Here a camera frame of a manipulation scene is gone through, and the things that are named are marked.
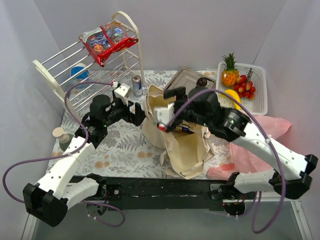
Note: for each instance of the white plastic basket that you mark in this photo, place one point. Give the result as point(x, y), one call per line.
point(256, 106)

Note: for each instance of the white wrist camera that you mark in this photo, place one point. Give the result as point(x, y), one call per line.
point(122, 91)
point(162, 116)

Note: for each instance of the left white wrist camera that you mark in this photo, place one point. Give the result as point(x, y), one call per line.
point(122, 91)

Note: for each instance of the pink plastic grocery bag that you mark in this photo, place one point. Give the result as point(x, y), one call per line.
point(244, 161)

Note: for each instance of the red snack bag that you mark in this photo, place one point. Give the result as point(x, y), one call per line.
point(106, 40)

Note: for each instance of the toy banana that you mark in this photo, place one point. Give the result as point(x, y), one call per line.
point(234, 95)

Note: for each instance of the cream metal shoe rack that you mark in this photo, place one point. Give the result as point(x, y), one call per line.
point(61, 71)

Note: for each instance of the red toy fruit with stem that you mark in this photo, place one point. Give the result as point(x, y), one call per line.
point(244, 86)

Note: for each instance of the floral table mat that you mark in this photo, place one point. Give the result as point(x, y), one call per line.
point(125, 152)

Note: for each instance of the grey soap dispenser bottle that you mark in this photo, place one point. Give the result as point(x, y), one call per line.
point(63, 138)

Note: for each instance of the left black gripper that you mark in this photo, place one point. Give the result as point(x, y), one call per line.
point(130, 113)

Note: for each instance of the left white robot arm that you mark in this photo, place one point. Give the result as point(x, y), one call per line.
point(51, 197)

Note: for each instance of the steel tray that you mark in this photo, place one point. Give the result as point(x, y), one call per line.
point(188, 78)

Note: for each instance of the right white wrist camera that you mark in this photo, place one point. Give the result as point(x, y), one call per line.
point(162, 116)

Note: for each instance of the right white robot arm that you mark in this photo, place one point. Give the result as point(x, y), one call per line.
point(290, 172)

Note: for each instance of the blue energy drink can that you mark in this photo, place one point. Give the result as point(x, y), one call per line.
point(137, 85)

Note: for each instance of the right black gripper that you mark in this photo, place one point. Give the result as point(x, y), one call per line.
point(178, 104)

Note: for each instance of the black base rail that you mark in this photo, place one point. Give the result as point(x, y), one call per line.
point(131, 193)

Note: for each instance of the beige canvas tote bag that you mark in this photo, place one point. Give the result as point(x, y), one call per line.
point(187, 152)

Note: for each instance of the toy pineapple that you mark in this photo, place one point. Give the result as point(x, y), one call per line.
point(230, 73)

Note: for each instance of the dark purple toy plum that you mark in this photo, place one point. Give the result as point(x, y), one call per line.
point(201, 82)

